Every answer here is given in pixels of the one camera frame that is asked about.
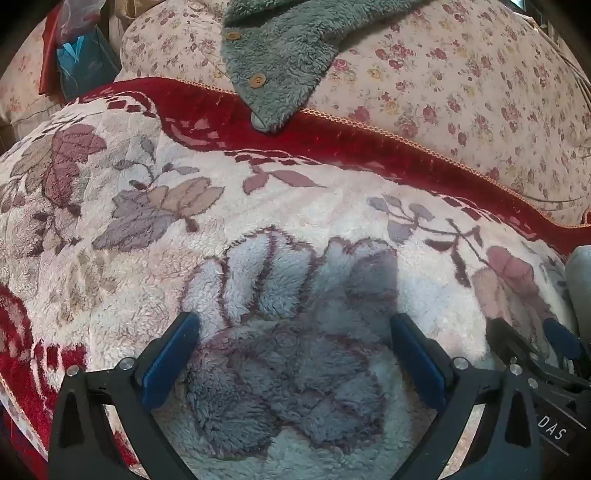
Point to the floral red white plush blanket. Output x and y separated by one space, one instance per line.
323 207

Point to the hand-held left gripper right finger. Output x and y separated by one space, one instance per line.
418 364

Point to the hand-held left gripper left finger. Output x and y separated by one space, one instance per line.
168 364

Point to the light blue pants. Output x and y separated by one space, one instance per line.
579 272

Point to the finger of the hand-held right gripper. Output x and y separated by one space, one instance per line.
510 344
565 341

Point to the blue bag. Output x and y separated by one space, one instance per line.
87 64

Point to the grey fleece jacket with buttons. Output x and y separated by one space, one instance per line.
281 60

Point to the clear plastic bag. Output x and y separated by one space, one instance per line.
81 18

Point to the floral beige quilt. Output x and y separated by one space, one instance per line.
438 92

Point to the floral beige pillow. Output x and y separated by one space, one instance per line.
23 78

